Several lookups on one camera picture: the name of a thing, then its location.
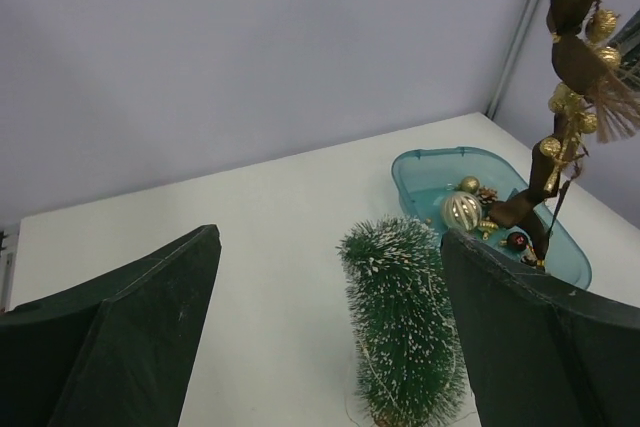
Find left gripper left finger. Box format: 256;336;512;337
1;225;221;427

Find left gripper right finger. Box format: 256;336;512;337
441;230;639;427

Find small green christmas tree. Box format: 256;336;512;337
338;216;466;426

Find shiny dark red ball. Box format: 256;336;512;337
505;231;529;252

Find large gold ball ornament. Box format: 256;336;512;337
440;191;483;232

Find pine cone ornament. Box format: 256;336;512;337
476;186;499;206

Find teal plastic tray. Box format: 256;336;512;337
391;146;592;290

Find gold glitter berry sprig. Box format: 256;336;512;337
530;9;634;198

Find right aluminium frame post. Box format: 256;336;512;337
484;0;540;120

